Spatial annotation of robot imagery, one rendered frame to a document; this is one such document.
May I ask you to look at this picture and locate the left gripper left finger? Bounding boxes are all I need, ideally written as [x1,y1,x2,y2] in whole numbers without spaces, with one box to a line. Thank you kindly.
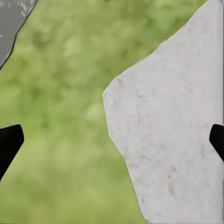
[0,124,24,179]

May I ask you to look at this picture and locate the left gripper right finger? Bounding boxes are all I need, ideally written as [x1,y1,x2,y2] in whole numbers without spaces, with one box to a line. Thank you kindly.
[209,124,224,162]

